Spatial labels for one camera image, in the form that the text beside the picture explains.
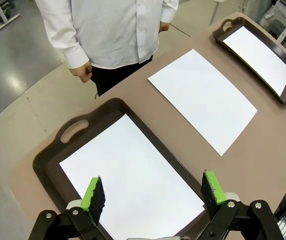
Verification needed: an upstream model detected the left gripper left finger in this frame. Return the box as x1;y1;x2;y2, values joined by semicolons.
27;175;109;240

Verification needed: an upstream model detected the person's left hand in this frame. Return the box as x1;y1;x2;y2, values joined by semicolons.
158;21;172;33

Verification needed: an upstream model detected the person in white shirt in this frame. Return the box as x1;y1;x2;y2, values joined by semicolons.
34;0;180;97

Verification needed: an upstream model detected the person's right hand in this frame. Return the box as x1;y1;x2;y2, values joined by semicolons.
69;60;93;83

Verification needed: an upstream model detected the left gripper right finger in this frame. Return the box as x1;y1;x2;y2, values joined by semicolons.
197;169;284;240

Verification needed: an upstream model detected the right forearm in white sleeve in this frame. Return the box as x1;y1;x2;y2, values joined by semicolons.
41;14;90;70

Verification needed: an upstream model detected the white side table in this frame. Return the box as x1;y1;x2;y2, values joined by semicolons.
208;0;225;26

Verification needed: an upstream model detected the white A4 paper sheet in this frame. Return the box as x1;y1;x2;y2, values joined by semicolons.
59;113;206;240
222;25;286;98

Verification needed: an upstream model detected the left forearm in white sleeve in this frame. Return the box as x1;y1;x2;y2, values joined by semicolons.
160;0;180;24

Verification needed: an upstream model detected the white A4 paper stack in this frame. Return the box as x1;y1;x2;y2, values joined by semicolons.
147;48;258;157

